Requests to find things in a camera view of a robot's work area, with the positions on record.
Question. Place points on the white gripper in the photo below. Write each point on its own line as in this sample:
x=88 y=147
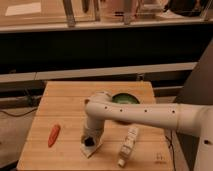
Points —
x=93 y=128

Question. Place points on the black eraser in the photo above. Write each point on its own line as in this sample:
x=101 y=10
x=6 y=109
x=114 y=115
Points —
x=89 y=141

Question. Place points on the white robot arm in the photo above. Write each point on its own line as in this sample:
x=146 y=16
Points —
x=194 y=120

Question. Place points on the white plastic bottle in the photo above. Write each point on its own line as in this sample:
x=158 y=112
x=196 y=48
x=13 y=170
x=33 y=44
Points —
x=128 y=146

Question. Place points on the orange carrot toy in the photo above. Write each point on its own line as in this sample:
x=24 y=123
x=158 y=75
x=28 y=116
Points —
x=53 y=135

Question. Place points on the dark panel at right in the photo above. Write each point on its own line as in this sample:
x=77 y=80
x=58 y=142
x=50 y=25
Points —
x=198 y=89

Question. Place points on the white paper sheet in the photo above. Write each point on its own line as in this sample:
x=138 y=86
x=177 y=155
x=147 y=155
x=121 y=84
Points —
x=22 y=9

